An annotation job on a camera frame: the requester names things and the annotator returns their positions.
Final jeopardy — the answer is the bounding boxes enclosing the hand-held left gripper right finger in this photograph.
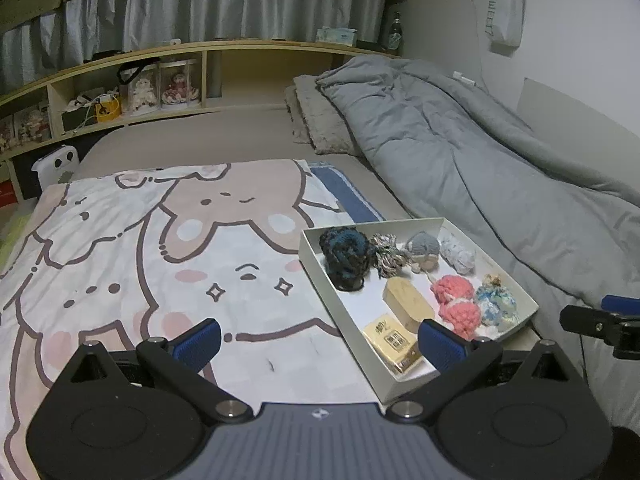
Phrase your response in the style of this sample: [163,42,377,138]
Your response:
[387,319,591,421]

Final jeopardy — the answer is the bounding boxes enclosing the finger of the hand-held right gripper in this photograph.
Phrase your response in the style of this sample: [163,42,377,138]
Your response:
[601,294,640,313]
[559,304,640,358]

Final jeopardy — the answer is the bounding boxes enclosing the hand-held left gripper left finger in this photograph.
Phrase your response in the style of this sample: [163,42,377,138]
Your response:
[52,319,254,421]

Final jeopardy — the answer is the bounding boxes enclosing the gold foil packet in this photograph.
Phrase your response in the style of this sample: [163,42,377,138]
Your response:
[362,313,423,376]

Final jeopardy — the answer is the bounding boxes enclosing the pink crochet toy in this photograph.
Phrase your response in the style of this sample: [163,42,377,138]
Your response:
[431,275,482,333]

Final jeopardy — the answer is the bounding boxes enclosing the tan oval block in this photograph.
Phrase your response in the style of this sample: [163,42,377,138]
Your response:
[382,276,436,333]

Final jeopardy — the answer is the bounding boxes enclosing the blue and white yarn ball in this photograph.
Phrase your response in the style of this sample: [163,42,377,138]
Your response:
[475,274,518,331]

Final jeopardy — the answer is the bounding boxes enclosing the white shallow tray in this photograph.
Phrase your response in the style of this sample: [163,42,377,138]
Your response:
[299,217,540,405]

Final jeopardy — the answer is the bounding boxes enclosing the grey yarn ball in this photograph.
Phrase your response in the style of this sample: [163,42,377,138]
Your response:
[405,232,442,271]

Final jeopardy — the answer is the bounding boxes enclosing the grey braided rope bundle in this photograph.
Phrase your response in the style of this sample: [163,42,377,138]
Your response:
[370,234,410,279]

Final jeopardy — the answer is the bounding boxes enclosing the dark blue yarn bundle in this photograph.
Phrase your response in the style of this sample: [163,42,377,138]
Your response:
[319,226,373,292]

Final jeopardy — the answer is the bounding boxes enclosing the cartoon printed blanket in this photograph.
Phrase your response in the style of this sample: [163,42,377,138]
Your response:
[0,159,396,480]

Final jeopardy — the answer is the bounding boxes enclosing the grey duvet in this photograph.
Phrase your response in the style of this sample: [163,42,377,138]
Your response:
[316,55,640,431]

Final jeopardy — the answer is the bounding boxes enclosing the beige bed sheet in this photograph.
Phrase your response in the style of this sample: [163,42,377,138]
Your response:
[80,105,416,221]

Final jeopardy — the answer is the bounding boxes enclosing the white device with two holes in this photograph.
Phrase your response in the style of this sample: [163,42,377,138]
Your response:
[31,146,80,188]

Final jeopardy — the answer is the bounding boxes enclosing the dark green box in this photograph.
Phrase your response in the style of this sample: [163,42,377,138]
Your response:
[61,110,98,133]

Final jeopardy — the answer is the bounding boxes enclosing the grey fuzzy pillow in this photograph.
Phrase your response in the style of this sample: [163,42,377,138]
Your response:
[284,74,361,157]

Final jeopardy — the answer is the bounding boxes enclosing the clear doll display case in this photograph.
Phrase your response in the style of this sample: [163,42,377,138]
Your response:
[159,59,201,108]
[120,67,161,113]

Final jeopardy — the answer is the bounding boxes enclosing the wooden headboard shelf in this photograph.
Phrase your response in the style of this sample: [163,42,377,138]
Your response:
[0,40,401,201]

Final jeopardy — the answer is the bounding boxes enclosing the glass bottle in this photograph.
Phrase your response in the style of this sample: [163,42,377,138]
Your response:
[387,11,405,56]

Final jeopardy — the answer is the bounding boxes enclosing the white hanging bag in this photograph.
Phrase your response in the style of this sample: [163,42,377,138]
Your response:
[485,0,526,53]

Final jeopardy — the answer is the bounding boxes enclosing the tissue box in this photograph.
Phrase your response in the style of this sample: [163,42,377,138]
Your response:
[316,26,358,46]

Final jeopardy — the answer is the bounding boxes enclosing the grey curtains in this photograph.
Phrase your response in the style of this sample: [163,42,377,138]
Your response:
[0,0,388,96]

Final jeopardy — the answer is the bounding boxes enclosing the white cables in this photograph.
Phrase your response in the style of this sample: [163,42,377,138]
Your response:
[67,92,118,111]

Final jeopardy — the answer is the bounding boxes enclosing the black bag handle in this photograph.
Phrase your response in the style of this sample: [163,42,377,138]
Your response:
[117,60,161,86]

